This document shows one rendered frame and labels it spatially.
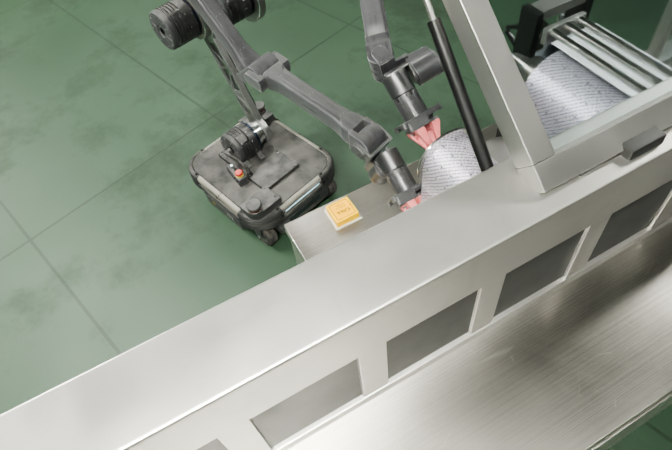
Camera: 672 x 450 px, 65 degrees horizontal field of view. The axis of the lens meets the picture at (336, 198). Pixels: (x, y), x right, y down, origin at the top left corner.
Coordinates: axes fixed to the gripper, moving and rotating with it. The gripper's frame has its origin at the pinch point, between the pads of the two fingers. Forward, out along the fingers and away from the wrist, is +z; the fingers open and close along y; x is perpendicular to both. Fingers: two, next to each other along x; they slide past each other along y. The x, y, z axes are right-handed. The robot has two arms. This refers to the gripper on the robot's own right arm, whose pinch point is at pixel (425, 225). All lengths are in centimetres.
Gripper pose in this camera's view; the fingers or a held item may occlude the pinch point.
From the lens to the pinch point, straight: 124.7
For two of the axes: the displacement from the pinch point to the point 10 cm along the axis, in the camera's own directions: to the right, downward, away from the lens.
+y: -8.8, 4.3, -2.3
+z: 4.6, 8.7, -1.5
